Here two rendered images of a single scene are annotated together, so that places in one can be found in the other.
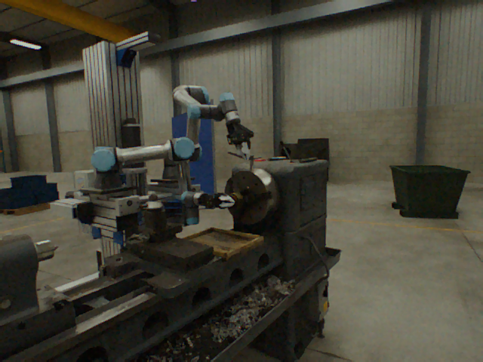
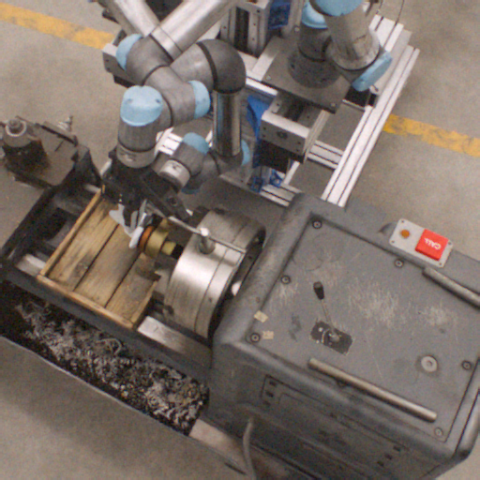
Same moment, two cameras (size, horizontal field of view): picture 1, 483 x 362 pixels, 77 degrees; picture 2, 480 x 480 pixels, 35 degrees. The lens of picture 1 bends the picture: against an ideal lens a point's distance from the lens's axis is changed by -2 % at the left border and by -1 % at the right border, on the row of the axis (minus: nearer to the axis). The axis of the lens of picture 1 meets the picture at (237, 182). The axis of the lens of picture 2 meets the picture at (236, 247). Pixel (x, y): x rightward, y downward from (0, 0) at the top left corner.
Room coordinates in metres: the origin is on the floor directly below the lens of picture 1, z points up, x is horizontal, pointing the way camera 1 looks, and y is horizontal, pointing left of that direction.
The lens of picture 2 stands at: (1.61, -0.85, 2.82)
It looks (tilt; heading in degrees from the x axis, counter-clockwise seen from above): 64 degrees down; 75
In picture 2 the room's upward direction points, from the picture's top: 6 degrees clockwise
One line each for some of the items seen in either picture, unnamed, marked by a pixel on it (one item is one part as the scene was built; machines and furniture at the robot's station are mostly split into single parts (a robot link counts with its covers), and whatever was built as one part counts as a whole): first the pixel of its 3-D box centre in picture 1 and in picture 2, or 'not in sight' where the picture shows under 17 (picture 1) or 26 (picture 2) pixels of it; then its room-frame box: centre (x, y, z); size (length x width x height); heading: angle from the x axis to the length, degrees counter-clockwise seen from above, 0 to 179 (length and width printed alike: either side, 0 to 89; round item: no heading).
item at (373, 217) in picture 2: not in sight; (362, 219); (2.12, -0.07, 1.24); 0.09 x 0.08 x 0.03; 142
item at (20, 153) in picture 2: (156, 218); (22, 147); (1.32, 0.37, 1.07); 0.07 x 0.07 x 0.10; 52
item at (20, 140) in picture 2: (153, 204); (17, 131); (1.32, 0.37, 1.13); 0.08 x 0.08 x 0.03
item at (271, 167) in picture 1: (281, 190); (360, 339); (2.09, -0.30, 1.06); 0.59 x 0.48 x 0.39; 142
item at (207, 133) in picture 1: (189, 152); not in sight; (8.47, 1.31, 1.18); 4.12 x 0.80 x 2.35; 24
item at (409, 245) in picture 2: not in sight; (418, 247); (2.23, -0.16, 1.23); 0.13 x 0.08 x 0.05; 142
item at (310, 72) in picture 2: (172, 170); (317, 53); (2.13, 0.45, 1.21); 0.15 x 0.15 x 0.10
